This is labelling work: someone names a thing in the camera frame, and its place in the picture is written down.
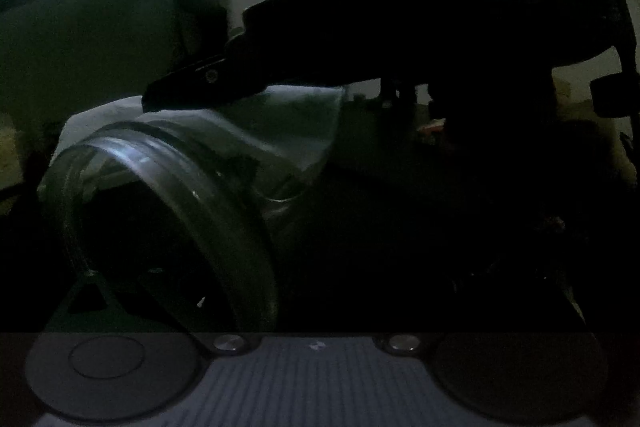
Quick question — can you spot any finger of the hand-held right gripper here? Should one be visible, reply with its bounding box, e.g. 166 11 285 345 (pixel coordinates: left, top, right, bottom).
141 0 451 112

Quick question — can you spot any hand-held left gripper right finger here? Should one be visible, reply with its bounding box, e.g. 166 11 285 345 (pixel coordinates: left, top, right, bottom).
380 257 588 354

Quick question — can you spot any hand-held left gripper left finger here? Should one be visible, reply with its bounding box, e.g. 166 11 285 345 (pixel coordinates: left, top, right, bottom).
35 269 251 354

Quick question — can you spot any white cleaning cloth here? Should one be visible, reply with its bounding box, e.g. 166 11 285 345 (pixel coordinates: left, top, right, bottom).
60 84 351 202

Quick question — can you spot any clear glass jar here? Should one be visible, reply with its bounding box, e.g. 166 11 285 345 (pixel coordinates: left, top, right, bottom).
37 119 301 334

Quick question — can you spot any monitor stand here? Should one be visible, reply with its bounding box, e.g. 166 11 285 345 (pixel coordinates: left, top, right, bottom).
170 0 232 75

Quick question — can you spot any red and white snack packet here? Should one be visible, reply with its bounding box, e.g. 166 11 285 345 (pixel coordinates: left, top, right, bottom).
419 119 447 140

